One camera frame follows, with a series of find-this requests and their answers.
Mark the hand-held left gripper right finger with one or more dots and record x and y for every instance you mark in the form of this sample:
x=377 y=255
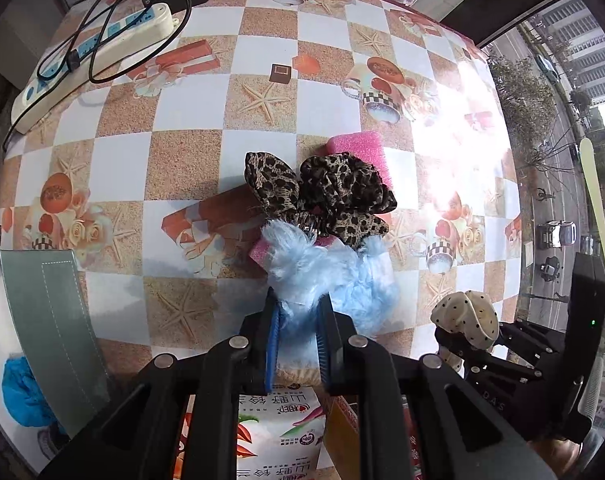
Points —
x=324 y=345

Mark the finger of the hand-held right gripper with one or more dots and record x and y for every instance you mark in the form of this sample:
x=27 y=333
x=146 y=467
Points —
x=532 y=340
x=497 y=362

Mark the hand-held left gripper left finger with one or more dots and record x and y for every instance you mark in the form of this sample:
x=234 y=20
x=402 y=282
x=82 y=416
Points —
x=273 y=340

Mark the cream polka dot scrunchie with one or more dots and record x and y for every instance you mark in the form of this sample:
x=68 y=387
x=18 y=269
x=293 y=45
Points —
x=462 y=310

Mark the light blue fluffy scrunchie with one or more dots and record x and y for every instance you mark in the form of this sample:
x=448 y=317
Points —
x=352 y=285

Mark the red patterned cardboard box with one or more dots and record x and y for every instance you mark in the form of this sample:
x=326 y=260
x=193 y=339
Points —
x=345 y=435

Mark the grey and white storage bin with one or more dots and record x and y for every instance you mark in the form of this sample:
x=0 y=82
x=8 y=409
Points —
x=57 y=320

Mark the blue cloth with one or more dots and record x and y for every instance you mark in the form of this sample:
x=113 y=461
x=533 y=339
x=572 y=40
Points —
x=25 y=395

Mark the person's right forearm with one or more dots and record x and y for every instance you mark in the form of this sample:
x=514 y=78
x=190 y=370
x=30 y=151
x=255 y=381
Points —
x=557 y=455

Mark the dark car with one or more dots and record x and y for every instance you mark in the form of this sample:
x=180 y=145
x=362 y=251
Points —
x=550 y=268

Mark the white printed packet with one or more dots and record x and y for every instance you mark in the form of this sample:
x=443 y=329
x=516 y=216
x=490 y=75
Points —
x=282 y=425

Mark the silver car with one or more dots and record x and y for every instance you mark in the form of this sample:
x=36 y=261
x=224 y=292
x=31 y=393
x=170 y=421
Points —
x=557 y=234

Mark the leopard print scrunchie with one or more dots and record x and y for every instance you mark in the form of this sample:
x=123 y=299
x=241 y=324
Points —
x=342 y=185

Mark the checkered printed tablecloth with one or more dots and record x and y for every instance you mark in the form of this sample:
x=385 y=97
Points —
x=192 y=130

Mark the grey high-rise building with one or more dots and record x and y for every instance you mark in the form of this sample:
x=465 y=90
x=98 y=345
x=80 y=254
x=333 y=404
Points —
x=582 y=45

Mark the white power strip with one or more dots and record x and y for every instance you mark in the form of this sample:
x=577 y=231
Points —
x=132 y=30

